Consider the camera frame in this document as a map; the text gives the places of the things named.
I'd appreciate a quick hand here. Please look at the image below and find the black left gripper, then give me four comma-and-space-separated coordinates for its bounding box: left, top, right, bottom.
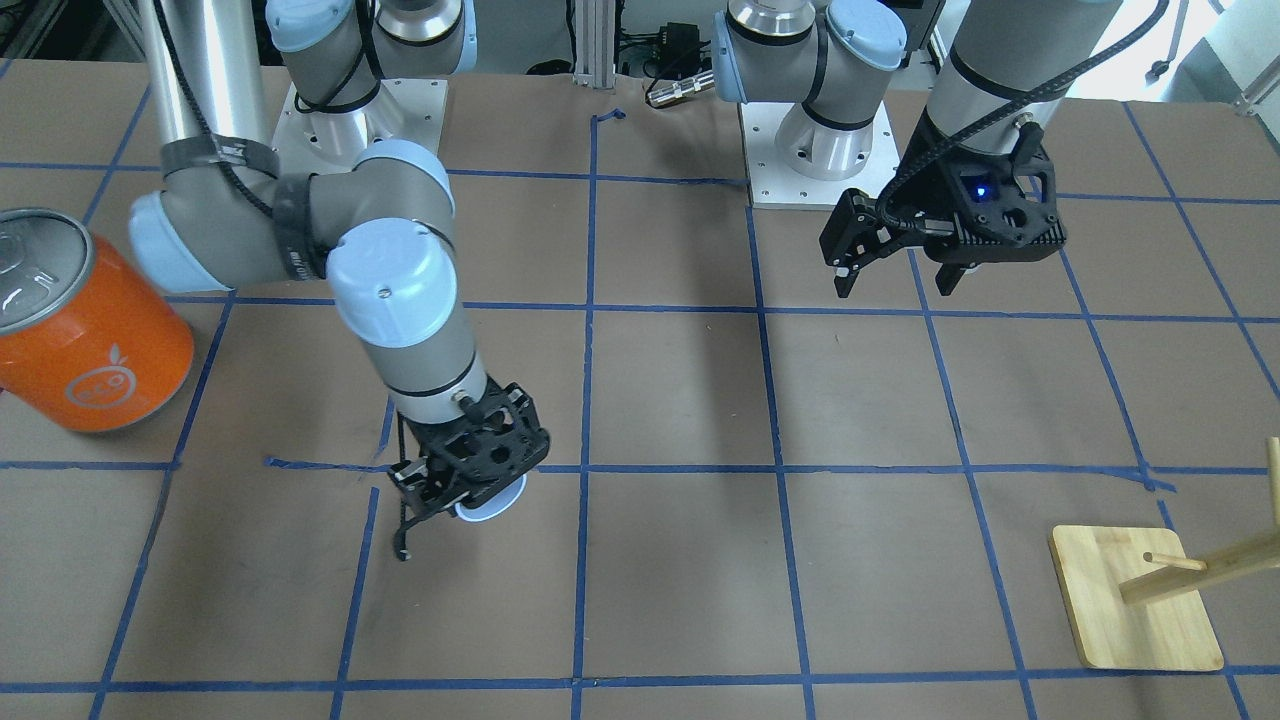
819, 120, 1068, 299

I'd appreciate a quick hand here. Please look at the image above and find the light blue plastic cup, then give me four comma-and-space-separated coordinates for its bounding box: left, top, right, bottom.
452, 474, 529, 523

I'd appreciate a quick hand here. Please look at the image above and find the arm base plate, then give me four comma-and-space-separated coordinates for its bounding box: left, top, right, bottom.
270, 79, 448, 174
739, 102, 900, 210

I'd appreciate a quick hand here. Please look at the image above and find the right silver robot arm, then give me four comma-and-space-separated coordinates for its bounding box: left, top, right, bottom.
129, 1, 550, 521

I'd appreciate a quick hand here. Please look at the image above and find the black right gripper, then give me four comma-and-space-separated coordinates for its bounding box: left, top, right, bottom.
389, 380, 550, 521

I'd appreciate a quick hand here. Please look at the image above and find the orange soda can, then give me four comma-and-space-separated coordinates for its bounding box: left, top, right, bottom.
1, 208, 195, 433

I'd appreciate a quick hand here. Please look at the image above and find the aluminium frame post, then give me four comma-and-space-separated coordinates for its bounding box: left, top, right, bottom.
571, 0, 618, 94

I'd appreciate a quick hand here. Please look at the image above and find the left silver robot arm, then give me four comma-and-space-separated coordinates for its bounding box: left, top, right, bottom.
710, 1, 1119, 296

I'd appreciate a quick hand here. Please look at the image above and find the wooden cup rack stand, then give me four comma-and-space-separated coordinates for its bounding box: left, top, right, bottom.
1048, 437, 1280, 671

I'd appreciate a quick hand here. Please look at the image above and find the silver metal connector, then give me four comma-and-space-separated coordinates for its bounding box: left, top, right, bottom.
645, 70, 716, 109

